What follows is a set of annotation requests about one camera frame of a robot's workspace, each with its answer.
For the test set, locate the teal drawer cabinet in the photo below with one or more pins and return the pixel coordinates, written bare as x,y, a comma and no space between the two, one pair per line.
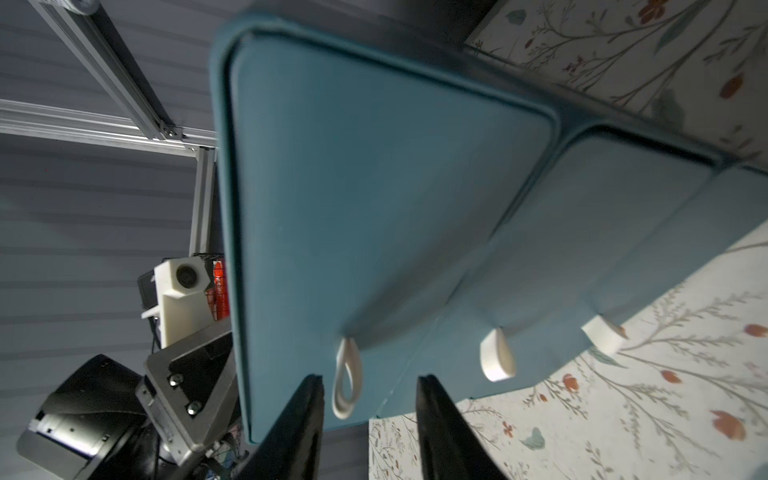
447,218

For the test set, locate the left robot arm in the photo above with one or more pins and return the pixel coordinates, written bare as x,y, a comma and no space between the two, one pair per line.
93,427

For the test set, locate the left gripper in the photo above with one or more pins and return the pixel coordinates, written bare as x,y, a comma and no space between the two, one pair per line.
190,392

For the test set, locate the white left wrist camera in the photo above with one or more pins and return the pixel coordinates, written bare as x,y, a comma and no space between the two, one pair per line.
174,298

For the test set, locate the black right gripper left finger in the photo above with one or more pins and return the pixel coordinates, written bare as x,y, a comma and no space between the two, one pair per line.
291,449

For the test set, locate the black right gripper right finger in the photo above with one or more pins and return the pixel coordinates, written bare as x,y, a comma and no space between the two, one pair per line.
449,449

